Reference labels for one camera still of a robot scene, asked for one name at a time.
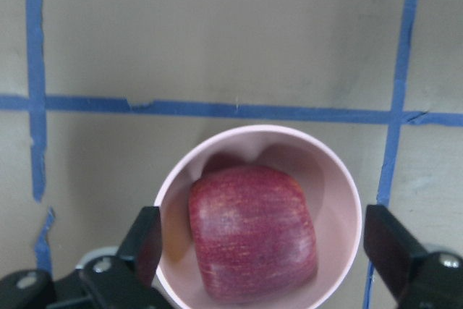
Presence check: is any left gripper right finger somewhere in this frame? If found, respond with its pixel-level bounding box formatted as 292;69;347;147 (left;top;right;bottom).
363;205;462;308

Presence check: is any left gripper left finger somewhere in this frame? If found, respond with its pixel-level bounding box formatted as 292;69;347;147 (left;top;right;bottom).
1;206;170;308

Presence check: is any pink bowl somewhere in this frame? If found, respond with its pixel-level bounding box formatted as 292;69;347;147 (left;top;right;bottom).
155;124;362;308

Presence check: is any red apple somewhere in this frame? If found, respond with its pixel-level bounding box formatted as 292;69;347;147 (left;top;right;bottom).
188;166;318;303

